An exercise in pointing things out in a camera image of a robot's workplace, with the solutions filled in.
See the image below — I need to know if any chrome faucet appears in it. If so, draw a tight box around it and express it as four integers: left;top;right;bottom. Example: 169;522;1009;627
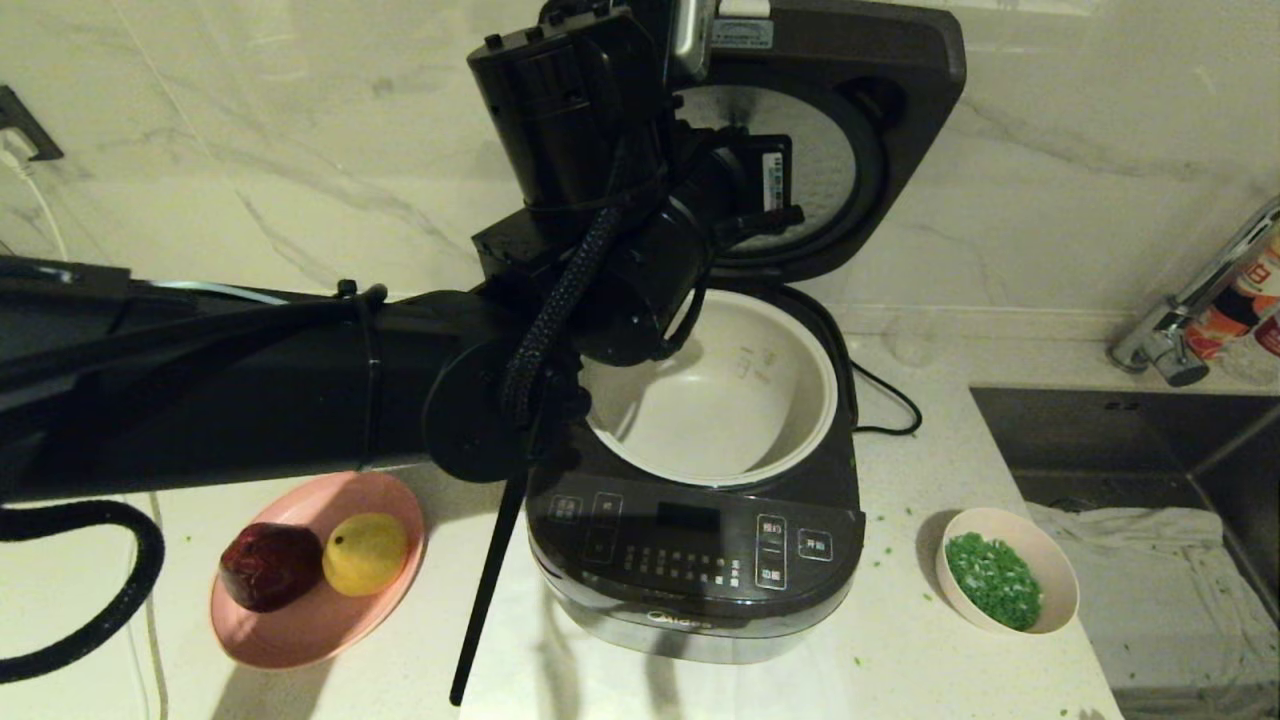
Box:
1106;195;1280;389

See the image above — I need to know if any pale pink bowl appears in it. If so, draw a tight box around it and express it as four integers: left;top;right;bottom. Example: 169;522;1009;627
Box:
934;506;1080;637

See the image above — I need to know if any black braided cable sleeve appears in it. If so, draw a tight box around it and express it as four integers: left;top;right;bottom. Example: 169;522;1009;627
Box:
0;498;167;687
498;195;626;426

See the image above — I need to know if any black power cable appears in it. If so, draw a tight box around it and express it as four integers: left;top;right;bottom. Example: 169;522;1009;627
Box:
850;358;923;437

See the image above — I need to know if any white cloth in sink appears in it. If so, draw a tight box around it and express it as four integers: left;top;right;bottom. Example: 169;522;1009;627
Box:
1025;503;1280;706

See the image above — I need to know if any red apple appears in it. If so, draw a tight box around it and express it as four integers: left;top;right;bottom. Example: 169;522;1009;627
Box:
219;521;325;614

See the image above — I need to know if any stainless steel sink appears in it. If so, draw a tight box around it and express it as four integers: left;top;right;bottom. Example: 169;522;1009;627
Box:
968;385;1280;720

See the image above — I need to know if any yellow pear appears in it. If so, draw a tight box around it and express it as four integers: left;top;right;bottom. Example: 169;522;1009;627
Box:
321;512;410;599

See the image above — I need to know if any black rice cooker lid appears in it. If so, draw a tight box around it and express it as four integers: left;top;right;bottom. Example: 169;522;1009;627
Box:
640;0;969;288

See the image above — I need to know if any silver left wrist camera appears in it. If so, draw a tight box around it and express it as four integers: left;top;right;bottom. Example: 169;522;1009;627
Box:
668;0;717;83

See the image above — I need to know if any white inner pot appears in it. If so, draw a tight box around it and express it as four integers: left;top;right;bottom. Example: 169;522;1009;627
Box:
578;288;840;489

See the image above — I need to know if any black rice cooker body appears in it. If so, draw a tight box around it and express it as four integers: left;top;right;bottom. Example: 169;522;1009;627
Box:
524;278;867;666

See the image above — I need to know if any black tray edge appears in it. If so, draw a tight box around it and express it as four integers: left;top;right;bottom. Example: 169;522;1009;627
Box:
449;468;531;707

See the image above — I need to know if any pink plate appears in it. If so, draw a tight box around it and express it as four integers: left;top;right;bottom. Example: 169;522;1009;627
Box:
209;471;429;670

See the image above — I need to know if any red white label bottle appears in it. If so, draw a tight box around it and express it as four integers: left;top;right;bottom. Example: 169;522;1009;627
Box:
1195;235;1280;361

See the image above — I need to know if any black wall socket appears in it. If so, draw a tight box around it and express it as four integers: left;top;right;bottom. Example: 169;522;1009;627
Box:
0;85;64;163

